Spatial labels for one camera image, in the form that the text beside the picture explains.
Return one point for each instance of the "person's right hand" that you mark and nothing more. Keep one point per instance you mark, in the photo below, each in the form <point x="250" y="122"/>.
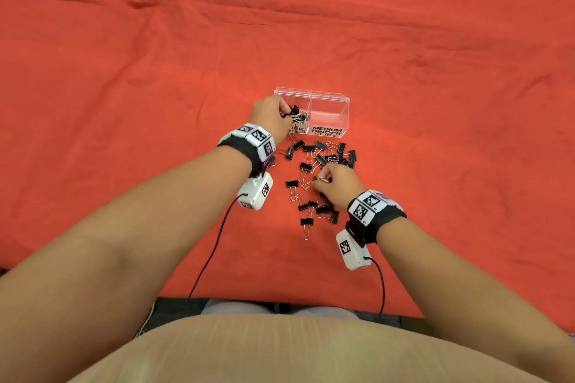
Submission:
<point x="341" y="185"/>

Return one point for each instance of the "person's left hand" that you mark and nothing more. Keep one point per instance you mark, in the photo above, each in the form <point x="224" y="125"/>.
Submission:
<point x="267" y="115"/>

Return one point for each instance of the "pile of black binder clips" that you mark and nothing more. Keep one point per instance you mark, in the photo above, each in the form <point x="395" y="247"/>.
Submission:
<point x="322" y="210"/>

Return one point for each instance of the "heap of sorted small clips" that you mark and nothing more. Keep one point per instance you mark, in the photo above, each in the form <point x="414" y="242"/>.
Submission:
<point x="298" y="117"/>

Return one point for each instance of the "single black binder clip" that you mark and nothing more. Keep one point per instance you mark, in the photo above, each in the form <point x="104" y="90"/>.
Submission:
<point x="310" y="182"/>

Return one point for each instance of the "clear two-compartment plastic box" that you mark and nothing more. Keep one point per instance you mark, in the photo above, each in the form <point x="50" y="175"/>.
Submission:
<point x="330" y="111"/>

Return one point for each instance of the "person's right forearm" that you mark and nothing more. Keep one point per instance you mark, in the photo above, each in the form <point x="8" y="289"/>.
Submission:
<point x="467" y="288"/>

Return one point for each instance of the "person's left forearm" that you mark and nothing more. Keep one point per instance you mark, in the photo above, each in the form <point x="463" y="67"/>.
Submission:
<point x="126" y="252"/>

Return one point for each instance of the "person's grey trousers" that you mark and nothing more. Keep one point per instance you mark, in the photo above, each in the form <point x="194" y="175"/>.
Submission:
<point x="229" y="306"/>

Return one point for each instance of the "person's beige shirt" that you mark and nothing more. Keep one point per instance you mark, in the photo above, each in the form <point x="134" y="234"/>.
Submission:
<point x="292" y="351"/>

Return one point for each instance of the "black wristband with marker tags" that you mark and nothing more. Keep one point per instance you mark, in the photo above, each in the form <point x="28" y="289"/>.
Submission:
<point x="242" y="147"/>
<point x="386" y="219"/>

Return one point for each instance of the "red tablecloth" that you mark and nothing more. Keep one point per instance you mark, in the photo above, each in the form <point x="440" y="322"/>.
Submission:
<point x="135" y="82"/>

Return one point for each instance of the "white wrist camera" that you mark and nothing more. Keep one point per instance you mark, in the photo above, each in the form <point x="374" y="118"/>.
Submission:
<point x="355" y="254"/>
<point x="254" y="192"/>

